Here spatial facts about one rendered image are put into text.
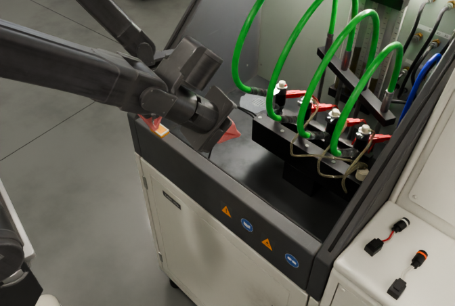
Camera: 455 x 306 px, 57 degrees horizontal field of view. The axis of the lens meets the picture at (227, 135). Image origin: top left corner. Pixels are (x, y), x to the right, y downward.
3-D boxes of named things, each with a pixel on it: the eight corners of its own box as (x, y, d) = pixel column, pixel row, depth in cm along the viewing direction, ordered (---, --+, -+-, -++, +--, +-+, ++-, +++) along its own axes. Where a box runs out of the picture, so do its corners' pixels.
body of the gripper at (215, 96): (240, 107, 70) (212, 92, 64) (203, 154, 72) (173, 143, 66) (220, 88, 74) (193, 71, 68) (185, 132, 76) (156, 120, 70)
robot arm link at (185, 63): (107, 76, 61) (136, 106, 56) (152, 9, 59) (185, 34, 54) (163, 101, 71) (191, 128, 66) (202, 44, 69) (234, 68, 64)
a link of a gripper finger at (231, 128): (256, 134, 77) (226, 118, 70) (232, 164, 78) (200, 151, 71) (236, 114, 81) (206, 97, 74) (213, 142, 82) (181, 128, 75)
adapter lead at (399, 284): (396, 300, 78) (399, 296, 77) (385, 292, 79) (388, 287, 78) (426, 258, 84) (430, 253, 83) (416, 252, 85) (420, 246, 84)
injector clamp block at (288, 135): (250, 156, 125) (252, 118, 115) (271, 139, 130) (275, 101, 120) (349, 223, 108) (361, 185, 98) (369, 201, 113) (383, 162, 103)
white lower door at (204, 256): (160, 268, 178) (137, 158, 131) (164, 265, 179) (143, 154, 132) (280, 388, 145) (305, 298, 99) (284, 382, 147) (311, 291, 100)
